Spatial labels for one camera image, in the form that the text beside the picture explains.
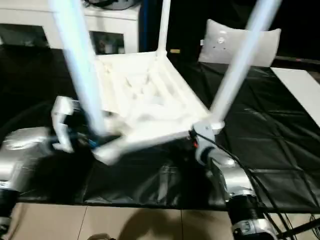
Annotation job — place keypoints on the black metal frame bar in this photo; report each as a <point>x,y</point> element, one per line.
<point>300,228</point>

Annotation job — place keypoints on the black robot foot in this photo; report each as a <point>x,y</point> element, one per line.
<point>100,237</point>

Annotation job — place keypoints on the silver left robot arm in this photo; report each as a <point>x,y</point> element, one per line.
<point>15,155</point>

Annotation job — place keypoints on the small white jar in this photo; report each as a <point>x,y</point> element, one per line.
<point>109,47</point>

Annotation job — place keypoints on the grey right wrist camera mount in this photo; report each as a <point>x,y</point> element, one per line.
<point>205,130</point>

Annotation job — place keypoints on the white glass-door cabinet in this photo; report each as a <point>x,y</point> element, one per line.
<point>112,20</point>

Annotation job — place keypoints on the white board on right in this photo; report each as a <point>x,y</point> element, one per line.
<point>300,85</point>

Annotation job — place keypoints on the grey cushion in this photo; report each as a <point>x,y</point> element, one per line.
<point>262,47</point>

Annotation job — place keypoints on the grey round helmet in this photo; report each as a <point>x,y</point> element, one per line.
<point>112,3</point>

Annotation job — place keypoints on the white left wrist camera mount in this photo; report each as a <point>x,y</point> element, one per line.
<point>60,112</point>

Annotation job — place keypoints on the black work mat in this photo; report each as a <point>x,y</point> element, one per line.
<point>262,112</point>

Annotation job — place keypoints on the white plastic table leg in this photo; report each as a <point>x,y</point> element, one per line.
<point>237,70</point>
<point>163,30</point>
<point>82,75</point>

